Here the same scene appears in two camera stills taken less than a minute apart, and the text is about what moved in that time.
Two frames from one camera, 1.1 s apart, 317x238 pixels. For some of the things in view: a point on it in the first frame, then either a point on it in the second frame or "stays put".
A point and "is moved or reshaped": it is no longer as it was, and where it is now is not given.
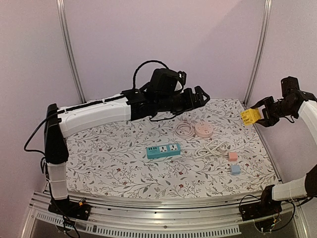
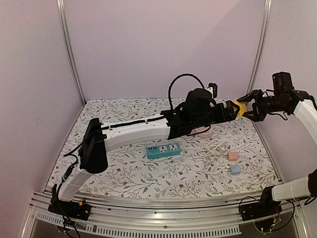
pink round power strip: x=203 y=129 stays put
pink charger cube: x=232 y=156 stays put
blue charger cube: x=235 y=169 stays put
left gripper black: x=200 y=102 to x=223 y=116
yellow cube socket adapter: x=250 y=116 is moved or reshaped
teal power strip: x=163 y=150 stays put
